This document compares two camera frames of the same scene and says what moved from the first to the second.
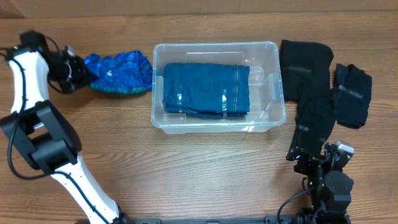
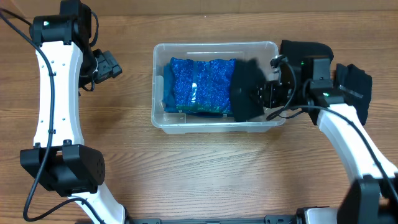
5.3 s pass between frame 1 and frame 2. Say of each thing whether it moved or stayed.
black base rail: stayed
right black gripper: moved
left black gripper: moved
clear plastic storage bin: stayed
